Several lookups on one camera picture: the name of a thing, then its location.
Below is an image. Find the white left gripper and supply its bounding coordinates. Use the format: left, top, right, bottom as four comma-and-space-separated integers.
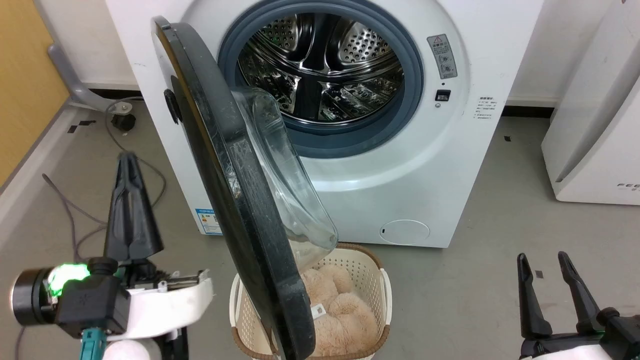
103, 152, 214, 342

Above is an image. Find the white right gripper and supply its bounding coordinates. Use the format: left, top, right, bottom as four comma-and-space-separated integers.
517, 251, 608, 360

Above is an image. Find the black round glass washer door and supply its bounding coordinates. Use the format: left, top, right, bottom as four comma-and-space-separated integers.
151, 16, 339, 360

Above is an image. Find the white front-load washing machine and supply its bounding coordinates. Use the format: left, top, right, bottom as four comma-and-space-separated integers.
105, 0, 545, 249

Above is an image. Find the grey rubber door gasket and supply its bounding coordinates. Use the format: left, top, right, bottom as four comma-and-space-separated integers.
217, 0, 425, 159

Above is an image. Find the blue white energy label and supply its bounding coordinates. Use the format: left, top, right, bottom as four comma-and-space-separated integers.
195, 208, 223, 236

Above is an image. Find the black floor plug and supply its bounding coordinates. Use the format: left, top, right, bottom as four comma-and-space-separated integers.
111, 113, 136, 132

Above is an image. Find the white tall appliance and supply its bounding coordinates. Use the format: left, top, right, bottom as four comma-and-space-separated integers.
541, 0, 640, 206

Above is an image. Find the round white filter cover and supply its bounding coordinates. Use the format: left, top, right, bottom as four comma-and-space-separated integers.
379, 219, 431, 246

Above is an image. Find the grey drain pipe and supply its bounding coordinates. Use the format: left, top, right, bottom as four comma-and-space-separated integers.
34, 0, 132, 113

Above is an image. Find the orange wooden panel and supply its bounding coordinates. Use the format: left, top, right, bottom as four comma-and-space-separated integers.
0, 0, 71, 188

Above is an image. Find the cream plastic laundry basket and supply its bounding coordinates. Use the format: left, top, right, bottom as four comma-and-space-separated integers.
229, 243, 393, 360

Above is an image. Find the beige plush toy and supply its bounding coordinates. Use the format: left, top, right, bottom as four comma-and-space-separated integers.
299, 264, 379, 357

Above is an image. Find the perforated steel washer drum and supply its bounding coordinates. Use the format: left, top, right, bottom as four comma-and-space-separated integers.
237, 12, 405, 125

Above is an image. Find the grey warning sticker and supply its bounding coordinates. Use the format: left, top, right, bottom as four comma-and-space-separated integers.
427, 34, 458, 80

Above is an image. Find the teal camera cable connector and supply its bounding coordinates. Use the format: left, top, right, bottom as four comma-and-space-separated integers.
80, 327, 107, 360

